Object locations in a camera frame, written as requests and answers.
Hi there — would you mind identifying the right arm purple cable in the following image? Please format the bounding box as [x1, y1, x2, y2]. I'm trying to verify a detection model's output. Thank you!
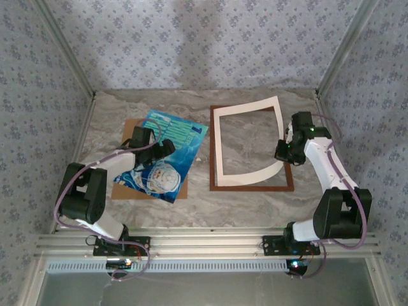
[288, 113, 370, 281]

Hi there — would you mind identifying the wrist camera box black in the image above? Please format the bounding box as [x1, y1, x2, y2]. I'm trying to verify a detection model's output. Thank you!
[291, 111, 315, 130]
[131, 126, 153, 148]

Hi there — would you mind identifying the blue printed poster photo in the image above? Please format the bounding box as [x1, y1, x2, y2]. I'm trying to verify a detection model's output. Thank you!
[113, 110, 210, 204]

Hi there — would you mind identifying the red black wire pair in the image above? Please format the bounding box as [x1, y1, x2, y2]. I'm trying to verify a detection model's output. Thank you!
[299, 245, 321, 261]
[129, 242, 149, 263]

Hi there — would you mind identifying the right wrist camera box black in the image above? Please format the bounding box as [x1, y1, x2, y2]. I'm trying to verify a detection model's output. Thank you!
[291, 111, 315, 130]

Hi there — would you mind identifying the aluminium corner post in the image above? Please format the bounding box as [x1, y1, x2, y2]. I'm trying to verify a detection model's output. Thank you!
[34, 0, 97, 99]
[315, 0, 382, 96]

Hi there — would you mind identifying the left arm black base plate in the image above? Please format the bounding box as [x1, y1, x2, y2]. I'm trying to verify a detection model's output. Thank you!
[92, 235, 151, 257]

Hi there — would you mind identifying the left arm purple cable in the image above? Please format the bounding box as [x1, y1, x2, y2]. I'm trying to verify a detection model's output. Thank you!
[53, 118, 163, 282]

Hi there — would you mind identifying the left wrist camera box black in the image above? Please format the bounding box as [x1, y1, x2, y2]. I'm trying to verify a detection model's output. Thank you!
[131, 126, 153, 148]

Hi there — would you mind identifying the grey slotted cable duct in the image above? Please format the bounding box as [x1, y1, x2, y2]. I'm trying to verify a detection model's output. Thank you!
[46, 258, 287, 274]

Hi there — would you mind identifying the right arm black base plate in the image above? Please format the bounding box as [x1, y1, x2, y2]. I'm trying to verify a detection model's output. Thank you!
[262, 235, 321, 257]

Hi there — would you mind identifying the white paper mat border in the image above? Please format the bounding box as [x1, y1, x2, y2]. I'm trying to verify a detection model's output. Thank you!
[212, 96, 285, 186]

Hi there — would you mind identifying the dark brown wooden picture frame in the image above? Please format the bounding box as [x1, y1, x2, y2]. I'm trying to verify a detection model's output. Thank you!
[209, 105, 295, 193]

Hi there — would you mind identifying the brown fibreboard backing board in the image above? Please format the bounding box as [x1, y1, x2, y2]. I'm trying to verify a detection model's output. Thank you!
[110, 118, 189, 201]

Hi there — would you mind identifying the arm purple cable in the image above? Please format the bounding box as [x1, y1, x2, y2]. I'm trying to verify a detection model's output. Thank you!
[53, 118, 163, 282]
[288, 113, 370, 281]

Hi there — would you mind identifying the aluminium mounting rail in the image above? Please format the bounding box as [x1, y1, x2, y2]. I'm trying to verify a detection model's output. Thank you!
[33, 226, 382, 259]

